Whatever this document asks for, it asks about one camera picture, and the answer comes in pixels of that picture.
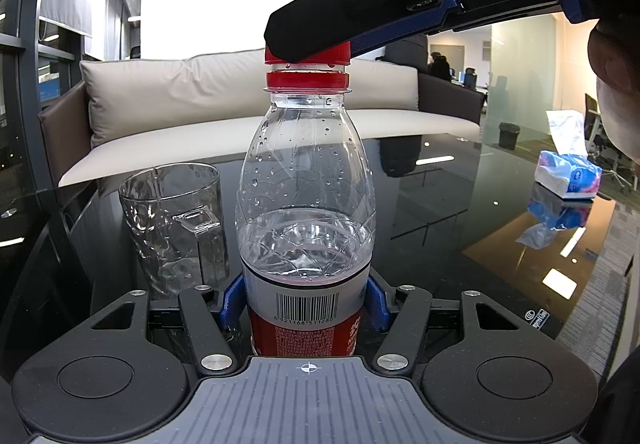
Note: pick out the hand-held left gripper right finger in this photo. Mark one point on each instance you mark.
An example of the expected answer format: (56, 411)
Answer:
(376, 306)

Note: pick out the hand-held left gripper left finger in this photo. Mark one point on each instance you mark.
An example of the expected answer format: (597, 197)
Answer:
(230, 309)

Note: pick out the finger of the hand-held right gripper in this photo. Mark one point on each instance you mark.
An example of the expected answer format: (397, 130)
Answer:
(400, 31)
(325, 19)

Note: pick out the red bottle cap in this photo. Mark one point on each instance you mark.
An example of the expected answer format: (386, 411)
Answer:
(322, 55)

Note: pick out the clear glass mug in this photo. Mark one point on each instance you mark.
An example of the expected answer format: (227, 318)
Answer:
(165, 224)

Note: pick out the clear plastic water bottle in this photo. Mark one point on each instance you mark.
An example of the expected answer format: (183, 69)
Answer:
(305, 204)

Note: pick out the person's right hand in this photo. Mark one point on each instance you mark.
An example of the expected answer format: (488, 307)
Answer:
(617, 89)

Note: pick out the black backpack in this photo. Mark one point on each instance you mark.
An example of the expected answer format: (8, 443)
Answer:
(405, 51)

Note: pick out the narrow beige back cushion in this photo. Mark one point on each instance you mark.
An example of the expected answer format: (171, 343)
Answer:
(382, 84)

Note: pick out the black trash bin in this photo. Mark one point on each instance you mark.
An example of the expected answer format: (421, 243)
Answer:
(509, 136)

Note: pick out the beige sofa seat cushion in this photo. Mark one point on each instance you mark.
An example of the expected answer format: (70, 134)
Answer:
(165, 149)

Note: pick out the wide beige back cushion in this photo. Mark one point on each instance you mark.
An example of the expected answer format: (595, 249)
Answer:
(170, 99)

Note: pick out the black office chair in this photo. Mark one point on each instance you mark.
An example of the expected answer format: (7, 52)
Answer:
(135, 52)

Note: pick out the mesh office chair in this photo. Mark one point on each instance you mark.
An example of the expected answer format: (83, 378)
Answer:
(600, 134)

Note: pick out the blue tissue pack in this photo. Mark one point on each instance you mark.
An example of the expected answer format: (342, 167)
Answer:
(567, 171)

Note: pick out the round metal table fitting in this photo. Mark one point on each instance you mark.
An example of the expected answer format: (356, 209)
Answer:
(8, 213)

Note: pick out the brown sofa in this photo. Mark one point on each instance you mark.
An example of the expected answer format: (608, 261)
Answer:
(62, 134)

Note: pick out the dark cloth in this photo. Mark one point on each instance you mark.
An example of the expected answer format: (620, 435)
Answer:
(622, 404)

